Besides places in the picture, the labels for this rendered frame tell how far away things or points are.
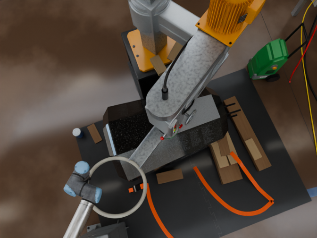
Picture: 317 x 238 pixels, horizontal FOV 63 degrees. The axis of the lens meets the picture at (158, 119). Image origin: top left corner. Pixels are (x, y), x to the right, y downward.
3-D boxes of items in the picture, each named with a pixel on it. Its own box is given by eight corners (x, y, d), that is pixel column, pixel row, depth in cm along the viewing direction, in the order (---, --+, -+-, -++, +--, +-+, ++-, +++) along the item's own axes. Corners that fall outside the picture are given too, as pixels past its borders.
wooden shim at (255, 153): (244, 141, 314) (244, 141, 312) (251, 138, 315) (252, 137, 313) (254, 160, 308) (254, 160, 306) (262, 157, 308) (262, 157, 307)
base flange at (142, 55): (126, 35, 284) (125, 32, 279) (168, 20, 286) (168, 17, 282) (141, 73, 271) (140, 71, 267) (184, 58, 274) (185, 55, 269)
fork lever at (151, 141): (173, 95, 229) (173, 93, 225) (191, 107, 226) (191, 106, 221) (125, 158, 220) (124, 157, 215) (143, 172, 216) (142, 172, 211)
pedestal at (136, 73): (127, 62, 357) (116, 31, 286) (171, 46, 360) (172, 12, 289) (143, 105, 340) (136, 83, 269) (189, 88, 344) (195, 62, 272)
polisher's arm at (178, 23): (124, 20, 230) (119, 1, 206) (148, -7, 236) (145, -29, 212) (193, 65, 216) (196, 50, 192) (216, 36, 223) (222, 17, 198)
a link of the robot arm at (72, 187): (77, 195, 159) (87, 177, 166) (60, 188, 160) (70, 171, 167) (79, 199, 167) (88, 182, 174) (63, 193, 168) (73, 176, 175)
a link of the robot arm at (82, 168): (70, 170, 166) (79, 157, 172) (72, 177, 177) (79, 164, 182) (84, 176, 166) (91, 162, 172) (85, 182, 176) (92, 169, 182)
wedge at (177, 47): (176, 43, 274) (176, 40, 269) (184, 47, 273) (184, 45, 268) (166, 58, 270) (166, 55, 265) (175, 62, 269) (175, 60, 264)
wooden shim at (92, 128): (87, 127, 334) (87, 126, 333) (94, 123, 335) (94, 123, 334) (95, 143, 328) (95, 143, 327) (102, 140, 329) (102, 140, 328)
